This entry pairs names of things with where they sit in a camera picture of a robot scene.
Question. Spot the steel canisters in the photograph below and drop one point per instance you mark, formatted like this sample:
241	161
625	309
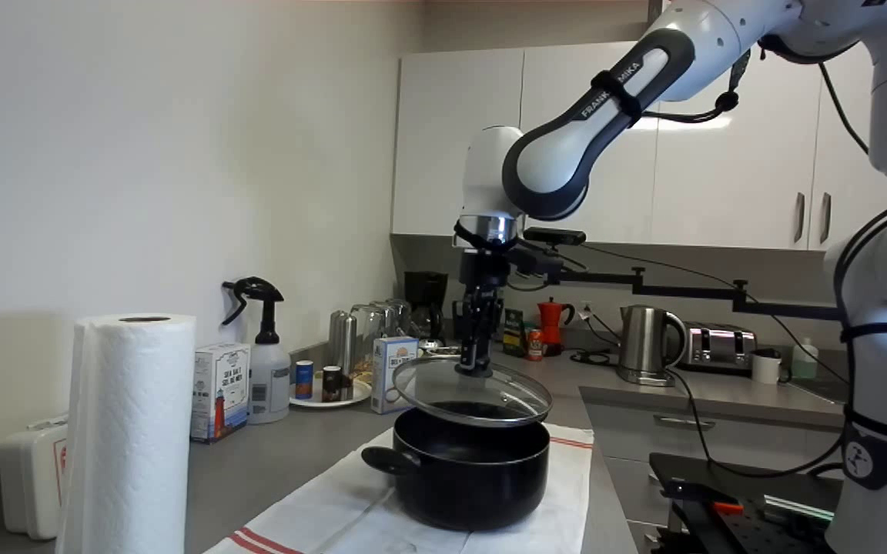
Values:
360	327

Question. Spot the spray bottle with black trigger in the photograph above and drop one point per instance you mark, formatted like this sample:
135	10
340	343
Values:
268	379

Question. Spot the white towel with red stripes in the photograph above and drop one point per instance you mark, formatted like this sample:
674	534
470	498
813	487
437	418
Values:
346	513

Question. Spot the white box with red print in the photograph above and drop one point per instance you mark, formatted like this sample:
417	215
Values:
219	394

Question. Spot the stainless steel kettle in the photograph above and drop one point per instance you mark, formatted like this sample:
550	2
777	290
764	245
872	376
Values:
648	343

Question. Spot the black cooking pot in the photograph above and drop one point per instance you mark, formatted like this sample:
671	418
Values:
474	481

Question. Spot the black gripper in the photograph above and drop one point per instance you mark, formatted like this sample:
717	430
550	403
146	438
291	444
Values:
488	286

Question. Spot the red moka pot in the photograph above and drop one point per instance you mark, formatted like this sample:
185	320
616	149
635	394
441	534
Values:
551	323

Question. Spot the black device with orange button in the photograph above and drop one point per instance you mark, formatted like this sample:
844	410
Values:
730	510

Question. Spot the pale green bottle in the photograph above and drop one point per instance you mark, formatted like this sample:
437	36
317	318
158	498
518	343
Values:
805	365

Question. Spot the spice jar with blue label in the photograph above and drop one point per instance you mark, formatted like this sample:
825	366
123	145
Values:
304	379

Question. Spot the white plate under jars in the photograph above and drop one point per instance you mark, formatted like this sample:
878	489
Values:
355	399

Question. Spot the silver toaster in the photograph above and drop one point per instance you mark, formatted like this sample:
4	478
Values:
722	348

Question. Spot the white napkin container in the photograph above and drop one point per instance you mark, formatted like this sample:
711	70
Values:
35	481

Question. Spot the white cabinet door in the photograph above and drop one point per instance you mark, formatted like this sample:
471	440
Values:
433	143
746	189
551	82
844	196

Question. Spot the white cup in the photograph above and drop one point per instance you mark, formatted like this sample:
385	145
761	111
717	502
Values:
764	369

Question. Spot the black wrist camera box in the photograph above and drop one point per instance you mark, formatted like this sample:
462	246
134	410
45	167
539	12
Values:
537	260

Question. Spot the dark spice jar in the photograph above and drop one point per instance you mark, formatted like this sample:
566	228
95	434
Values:
334	383

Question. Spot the glass lid with black knob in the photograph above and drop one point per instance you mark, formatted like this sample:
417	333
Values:
462	394

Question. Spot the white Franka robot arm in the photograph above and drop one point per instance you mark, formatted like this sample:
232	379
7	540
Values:
878	369

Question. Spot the white paper towel roll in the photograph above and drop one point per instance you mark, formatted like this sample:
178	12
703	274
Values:
131	440

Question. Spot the black coffee machine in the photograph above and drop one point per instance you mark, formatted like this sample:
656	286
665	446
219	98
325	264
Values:
427	304

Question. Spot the white and blue carton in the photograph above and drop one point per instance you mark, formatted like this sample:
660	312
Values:
385	358

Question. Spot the small white plate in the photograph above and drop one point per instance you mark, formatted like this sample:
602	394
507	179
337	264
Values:
437	353

